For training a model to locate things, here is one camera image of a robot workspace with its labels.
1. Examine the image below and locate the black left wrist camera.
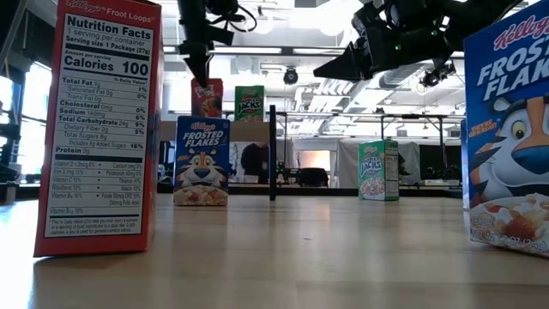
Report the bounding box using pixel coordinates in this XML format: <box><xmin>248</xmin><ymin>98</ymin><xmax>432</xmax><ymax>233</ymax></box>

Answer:
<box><xmin>205</xmin><ymin>23</ymin><xmax>236</xmax><ymax>47</ymax></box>

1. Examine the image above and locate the green Apple Jacks cereal box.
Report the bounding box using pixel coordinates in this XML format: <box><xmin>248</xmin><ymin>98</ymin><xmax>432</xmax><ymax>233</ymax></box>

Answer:
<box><xmin>358</xmin><ymin>139</ymin><xmax>401</xmax><ymax>202</ymax></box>
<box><xmin>233</xmin><ymin>85</ymin><xmax>266</xmax><ymax>123</ymax></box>

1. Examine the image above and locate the black shelf post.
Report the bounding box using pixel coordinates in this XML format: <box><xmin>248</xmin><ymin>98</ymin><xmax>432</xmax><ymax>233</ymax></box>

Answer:
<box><xmin>268</xmin><ymin>105</ymin><xmax>278</xmax><ymax>202</ymax></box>

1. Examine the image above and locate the black frame rail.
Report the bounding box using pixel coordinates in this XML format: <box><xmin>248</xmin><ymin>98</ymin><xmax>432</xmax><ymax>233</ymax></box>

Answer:
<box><xmin>156</xmin><ymin>182</ymin><xmax>463</xmax><ymax>198</ymax></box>

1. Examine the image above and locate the red Froot Loops cereal box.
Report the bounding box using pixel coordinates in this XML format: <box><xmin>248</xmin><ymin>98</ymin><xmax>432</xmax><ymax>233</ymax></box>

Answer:
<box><xmin>190</xmin><ymin>77</ymin><xmax>225</xmax><ymax>119</ymax></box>
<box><xmin>33</xmin><ymin>0</ymin><xmax>163</xmax><ymax>258</ymax></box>

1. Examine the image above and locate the person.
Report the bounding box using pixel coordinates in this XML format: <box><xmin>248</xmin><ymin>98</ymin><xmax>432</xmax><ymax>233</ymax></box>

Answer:
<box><xmin>239</xmin><ymin>142</ymin><xmax>271</xmax><ymax>185</ymax></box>

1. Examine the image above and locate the wooden shelf plank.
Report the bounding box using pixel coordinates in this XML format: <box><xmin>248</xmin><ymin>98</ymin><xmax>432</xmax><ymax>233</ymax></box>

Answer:
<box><xmin>159</xmin><ymin>119</ymin><xmax>271</xmax><ymax>142</ymax></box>

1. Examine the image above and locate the blue Frosted Flakes cereal box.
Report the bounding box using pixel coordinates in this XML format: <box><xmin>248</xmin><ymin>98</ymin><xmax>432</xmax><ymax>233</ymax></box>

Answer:
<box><xmin>172</xmin><ymin>115</ymin><xmax>232</xmax><ymax>208</ymax></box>
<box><xmin>460</xmin><ymin>11</ymin><xmax>549</xmax><ymax>258</ymax></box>

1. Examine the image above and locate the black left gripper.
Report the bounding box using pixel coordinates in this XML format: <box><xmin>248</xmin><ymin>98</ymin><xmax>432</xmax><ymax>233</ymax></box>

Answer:
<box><xmin>176</xmin><ymin>0</ymin><xmax>214</xmax><ymax>89</ymax></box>

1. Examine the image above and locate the black office chair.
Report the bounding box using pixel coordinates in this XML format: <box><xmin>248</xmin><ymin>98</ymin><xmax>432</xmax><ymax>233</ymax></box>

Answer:
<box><xmin>296</xmin><ymin>167</ymin><xmax>330</xmax><ymax>188</ymax></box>

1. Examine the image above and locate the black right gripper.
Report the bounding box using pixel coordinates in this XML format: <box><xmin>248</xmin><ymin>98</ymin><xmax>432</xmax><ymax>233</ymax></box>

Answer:
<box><xmin>312</xmin><ymin>0</ymin><xmax>456</xmax><ymax>82</ymax></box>

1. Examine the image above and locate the black ceiling fixture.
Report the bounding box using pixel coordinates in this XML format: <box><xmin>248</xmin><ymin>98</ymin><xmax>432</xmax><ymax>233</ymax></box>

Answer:
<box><xmin>419</xmin><ymin>62</ymin><xmax>457</xmax><ymax>89</ymax></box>

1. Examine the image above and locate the black frame beam with lights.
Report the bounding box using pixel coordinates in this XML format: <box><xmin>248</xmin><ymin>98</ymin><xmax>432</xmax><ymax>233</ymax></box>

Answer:
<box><xmin>162</xmin><ymin>44</ymin><xmax>466</xmax><ymax>59</ymax></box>

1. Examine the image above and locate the black equipment stand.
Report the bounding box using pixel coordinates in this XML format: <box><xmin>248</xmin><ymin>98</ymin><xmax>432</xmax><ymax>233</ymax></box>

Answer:
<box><xmin>0</xmin><ymin>98</ymin><xmax>22</xmax><ymax>205</ymax></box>

